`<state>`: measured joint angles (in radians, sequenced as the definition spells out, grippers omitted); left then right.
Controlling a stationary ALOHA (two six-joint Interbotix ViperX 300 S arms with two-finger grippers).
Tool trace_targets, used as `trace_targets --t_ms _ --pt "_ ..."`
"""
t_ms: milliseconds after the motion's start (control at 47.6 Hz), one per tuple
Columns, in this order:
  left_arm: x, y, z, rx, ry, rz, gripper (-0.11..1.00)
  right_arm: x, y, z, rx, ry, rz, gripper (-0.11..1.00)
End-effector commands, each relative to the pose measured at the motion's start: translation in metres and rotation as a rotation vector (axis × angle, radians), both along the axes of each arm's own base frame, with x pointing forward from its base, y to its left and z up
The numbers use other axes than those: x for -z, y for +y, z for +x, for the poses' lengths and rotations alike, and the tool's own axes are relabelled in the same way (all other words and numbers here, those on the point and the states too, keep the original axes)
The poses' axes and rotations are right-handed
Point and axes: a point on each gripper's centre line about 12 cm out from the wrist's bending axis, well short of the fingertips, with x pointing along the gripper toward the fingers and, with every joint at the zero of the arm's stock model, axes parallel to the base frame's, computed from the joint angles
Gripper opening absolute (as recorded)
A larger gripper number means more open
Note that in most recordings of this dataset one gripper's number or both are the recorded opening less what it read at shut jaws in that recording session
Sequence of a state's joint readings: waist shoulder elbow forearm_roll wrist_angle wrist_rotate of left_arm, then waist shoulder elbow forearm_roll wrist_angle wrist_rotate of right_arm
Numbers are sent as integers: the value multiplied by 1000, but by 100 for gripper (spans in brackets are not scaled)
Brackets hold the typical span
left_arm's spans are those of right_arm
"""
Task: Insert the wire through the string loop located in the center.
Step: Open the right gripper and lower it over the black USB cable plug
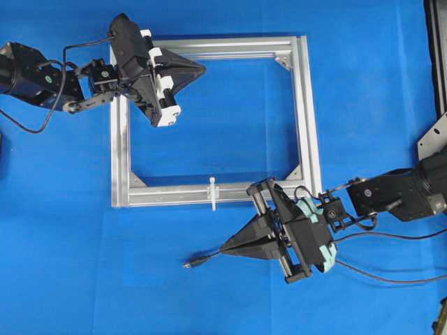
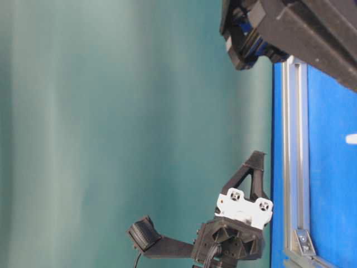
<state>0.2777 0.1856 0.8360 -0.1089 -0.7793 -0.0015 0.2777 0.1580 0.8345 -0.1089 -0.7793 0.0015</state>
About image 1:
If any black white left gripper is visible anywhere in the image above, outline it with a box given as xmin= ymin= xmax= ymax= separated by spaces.
xmin=109 ymin=13 xmax=206 ymax=127

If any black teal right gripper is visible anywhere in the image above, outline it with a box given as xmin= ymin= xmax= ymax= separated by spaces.
xmin=221 ymin=178 xmax=337 ymax=283

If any black USB cable wire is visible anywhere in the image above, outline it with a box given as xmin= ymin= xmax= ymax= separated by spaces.
xmin=182 ymin=246 xmax=231 ymax=270

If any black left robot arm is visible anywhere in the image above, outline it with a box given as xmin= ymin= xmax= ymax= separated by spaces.
xmin=1 ymin=13 xmax=206 ymax=127

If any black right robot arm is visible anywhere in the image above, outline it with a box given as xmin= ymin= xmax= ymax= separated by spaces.
xmin=219 ymin=148 xmax=446 ymax=283

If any white zip tie loop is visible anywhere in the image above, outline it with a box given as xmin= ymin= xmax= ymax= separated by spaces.
xmin=207 ymin=177 xmax=219 ymax=211

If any blue table mat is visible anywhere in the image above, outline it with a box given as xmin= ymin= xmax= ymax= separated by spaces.
xmin=1 ymin=1 xmax=446 ymax=334

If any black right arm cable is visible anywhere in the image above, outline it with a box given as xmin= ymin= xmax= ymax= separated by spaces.
xmin=294 ymin=185 xmax=447 ymax=284

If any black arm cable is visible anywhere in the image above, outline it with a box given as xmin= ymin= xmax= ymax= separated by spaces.
xmin=0 ymin=33 xmax=118 ymax=135
xmin=294 ymin=185 xmax=447 ymax=284

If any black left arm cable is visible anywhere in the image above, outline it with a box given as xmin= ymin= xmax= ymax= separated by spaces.
xmin=0 ymin=33 xmax=118 ymax=135

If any square aluminium extrusion frame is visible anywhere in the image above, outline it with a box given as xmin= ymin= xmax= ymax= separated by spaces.
xmin=110 ymin=36 xmax=322 ymax=207

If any black metal stand rail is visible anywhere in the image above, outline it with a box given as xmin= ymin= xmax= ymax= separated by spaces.
xmin=423 ymin=0 xmax=446 ymax=119

